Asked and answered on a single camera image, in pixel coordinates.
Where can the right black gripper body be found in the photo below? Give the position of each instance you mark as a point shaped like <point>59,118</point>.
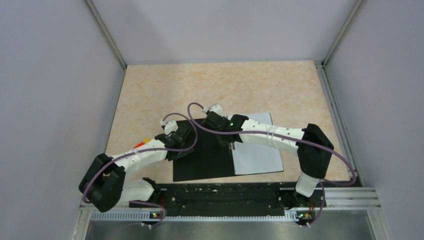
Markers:
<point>222,141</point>

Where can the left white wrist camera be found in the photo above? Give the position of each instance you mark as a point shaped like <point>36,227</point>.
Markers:
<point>169,126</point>

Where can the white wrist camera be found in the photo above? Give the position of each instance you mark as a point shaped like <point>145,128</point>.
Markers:
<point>169,126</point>
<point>216,108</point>

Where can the white slotted cable duct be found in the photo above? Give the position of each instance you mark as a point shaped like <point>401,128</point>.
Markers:
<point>148,216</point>

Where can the red block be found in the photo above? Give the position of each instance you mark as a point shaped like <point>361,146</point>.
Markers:
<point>138,145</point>

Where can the white paper stack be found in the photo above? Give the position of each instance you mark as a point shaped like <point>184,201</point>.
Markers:
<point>252,159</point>

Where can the grey black file folder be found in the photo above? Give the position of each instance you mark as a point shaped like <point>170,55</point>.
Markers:
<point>210,160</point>

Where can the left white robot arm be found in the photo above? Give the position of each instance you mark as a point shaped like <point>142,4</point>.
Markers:
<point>107,181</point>

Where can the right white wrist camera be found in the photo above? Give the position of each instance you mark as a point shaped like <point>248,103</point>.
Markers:
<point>216,108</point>

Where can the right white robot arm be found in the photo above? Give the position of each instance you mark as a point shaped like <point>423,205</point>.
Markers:
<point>310,145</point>

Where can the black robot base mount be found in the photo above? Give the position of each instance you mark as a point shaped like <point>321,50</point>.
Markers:
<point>249,199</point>

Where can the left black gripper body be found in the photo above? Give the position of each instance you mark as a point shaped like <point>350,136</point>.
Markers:
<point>181,153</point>

